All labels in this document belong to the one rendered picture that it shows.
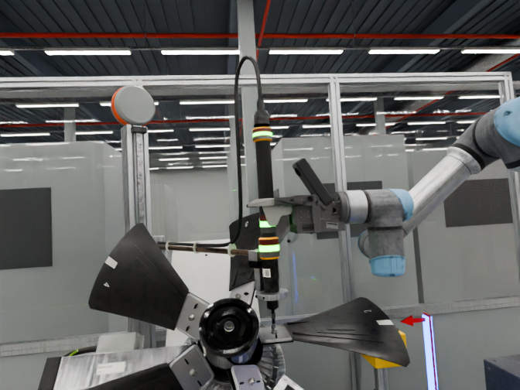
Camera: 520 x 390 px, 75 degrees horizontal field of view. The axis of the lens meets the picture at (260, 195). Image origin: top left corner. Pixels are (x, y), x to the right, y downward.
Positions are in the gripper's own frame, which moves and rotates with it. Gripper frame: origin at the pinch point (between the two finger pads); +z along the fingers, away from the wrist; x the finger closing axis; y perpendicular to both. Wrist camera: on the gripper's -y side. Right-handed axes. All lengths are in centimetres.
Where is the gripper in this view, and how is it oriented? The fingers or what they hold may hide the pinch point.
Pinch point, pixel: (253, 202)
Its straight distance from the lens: 74.5
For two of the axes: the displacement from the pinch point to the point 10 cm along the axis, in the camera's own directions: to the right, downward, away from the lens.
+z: -9.9, 0.4, -1.1
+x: -1.1, 0.7, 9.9
